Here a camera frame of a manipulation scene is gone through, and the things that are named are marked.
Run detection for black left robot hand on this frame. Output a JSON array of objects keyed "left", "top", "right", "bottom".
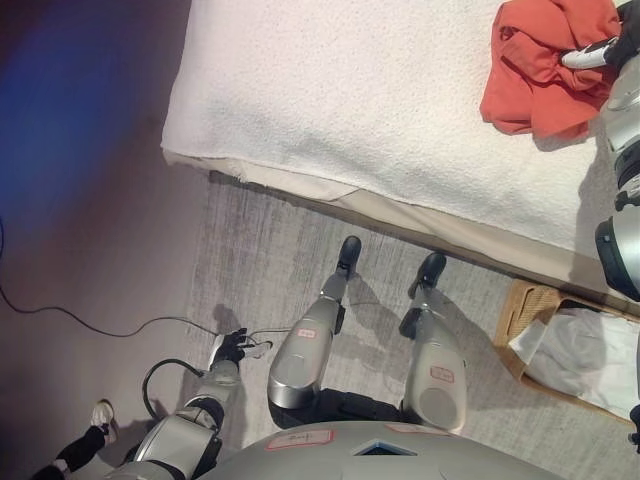
[{"left": 208, "top": 327, "right": 274, "bottom": 371}]

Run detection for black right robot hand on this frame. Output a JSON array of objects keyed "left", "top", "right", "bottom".
[{"left": 561, "top": 0, "right": 640, "bottom": 71}]

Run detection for red cloth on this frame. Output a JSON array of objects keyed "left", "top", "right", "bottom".
[{"left": 479, "top": 0, "right": 624, "bottom": 139}]

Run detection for bed with white blanket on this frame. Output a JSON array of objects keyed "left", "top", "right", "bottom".
[{"left": 160, "top": 0, "right": 640, "bottom": 252}]

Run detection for woven wicker basket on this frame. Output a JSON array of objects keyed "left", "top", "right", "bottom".
[{"left": 492, "top": 278, "right": 640, "bottom": 427}]

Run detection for silver left robot leg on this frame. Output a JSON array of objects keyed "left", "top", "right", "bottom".
[{"left": 267, "top": 235, "right": 363, "bottom": 417}]

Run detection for silver robot leg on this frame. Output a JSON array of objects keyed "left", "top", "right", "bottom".
[
  {"left": 267, "top": 235, "right": 363, "bottom": 417},
  {"left": 398, "top": 252, "right": 472, "bottom": 432}
]

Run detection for grey streaked rug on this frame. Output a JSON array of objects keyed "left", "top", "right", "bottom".
[{"left": 187, "top": 169, "right": 640, "bottom": 480}]

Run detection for white sneaker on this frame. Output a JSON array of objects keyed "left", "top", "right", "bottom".
[{"left": 91, "top": 398, "right": 120, "bottom": 447}]

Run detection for person leg black trousers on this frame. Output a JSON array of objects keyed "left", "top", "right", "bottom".
[{"left": 28, "top": 423, "right": 109, "bottom": 480}]

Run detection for silver right robot leg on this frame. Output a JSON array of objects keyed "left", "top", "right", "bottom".
[{"left": 398, "top": 252, "right": 472, "bottom": 432}]

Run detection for silver robot torso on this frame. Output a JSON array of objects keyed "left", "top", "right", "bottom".
[{"left": 219, "top": 422, "right": 640, "bottom": 480}]

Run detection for white crumpled cloth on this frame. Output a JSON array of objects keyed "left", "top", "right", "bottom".
[{"left": 508, "top": 306, "right": 640, "bottom": 422}]

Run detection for thin black floor cable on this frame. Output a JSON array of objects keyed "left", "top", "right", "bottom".
[{"left": 0, "top": 214, "right": 292, "bottom": 347}]

